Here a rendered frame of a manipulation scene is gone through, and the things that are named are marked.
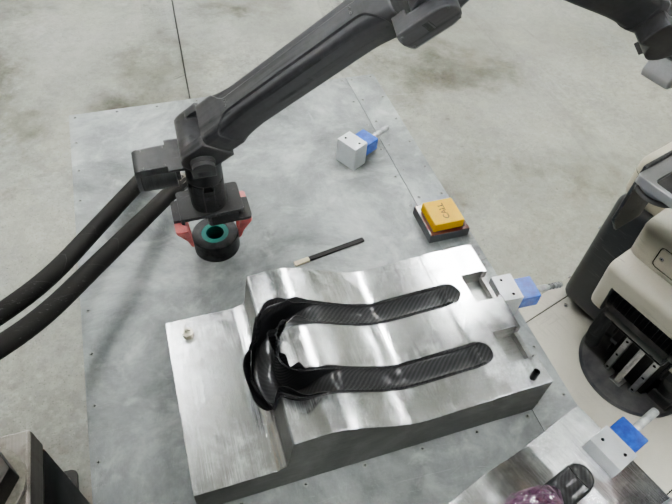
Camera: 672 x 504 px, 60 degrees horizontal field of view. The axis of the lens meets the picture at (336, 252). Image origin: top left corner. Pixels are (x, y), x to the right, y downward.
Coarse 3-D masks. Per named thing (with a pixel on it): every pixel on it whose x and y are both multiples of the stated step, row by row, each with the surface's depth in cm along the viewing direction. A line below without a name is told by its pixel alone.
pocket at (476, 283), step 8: (480, 272) 94; (464, 280) 94; (472, 280) 95; (480, 280) 95; (472, 288) 95; (480, 288) 95; (488, 288) 93; (472, 296) 94; (480, 296) 94; (488, 296) 93
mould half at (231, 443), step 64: (448, 256) 95; (192, 320) 88; (448, 320) 87; (512, 320) 88; (192, 384) 81; (448, 384) 81; (512, 384) 81; (192, 448) 76; (256, 448) 76; (320, 448) 73; (384, 448) 81
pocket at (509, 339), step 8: (512, 328) 87; (496, 336) 88; (504, 336) 89; (512, 336) 89; (504, 344) 88; (512, 344) 88; (520, 344) 87; (504, 352) 87; (512, 352) 87; (520, 352) 87; (528, 352) 86; (512, 360) 86
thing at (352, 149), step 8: (384, 128) 124; (344, 136) 118; (352, 136) 119; (360, 136) 121; (368, 136) 121; (376, 136) 123; (344, 144) 117; (352, 144) 117; (360, 144) 117; (368, 144) 119; (376, 144) 122; (336, 152) 121; (344, 152) 119; (352, 152) 117; (360, 152) 118; (368, 152) 121; (344, 160) 120; (352, 160) 118; (360, 160) 120; (352, 168) 120
